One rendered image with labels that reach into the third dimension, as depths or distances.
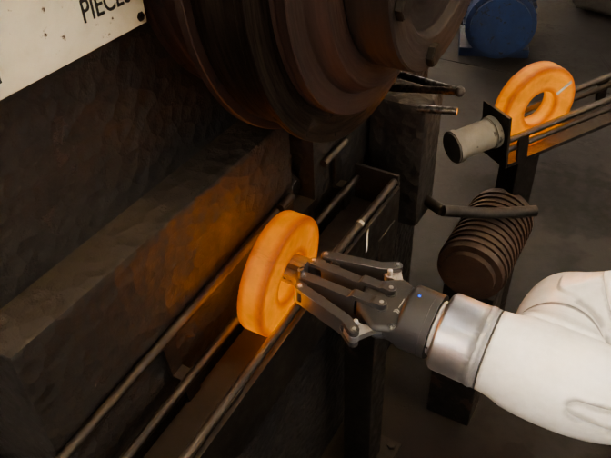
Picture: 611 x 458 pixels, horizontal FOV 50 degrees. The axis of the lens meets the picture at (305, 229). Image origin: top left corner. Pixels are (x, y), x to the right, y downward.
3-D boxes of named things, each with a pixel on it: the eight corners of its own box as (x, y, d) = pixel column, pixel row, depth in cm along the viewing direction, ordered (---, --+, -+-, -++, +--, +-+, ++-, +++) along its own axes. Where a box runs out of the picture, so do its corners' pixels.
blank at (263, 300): (225, 282, 71) (253, 293, 70) (292, 184, 80) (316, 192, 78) (245, 350, 83) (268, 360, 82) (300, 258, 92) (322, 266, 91)
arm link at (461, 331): (493, 347, 76) (445, 326, 78) (509, 293, 70) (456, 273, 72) (466, 405, 70) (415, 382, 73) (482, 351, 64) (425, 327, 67)
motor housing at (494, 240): (415, 415, 151) (435, 238, 117) (449, 350, 166) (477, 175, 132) (469, 440, 146) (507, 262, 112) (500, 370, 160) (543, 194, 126)
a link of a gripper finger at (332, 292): (385, 322, 76) (381, 330, 75) (300, 287, 80) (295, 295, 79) (389, 298, 73) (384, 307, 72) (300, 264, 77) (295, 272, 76)
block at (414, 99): (360, 213, 120) (364, 94, 104) (379, 189, 125) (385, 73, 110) (415, 230, 115) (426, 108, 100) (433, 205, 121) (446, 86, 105)
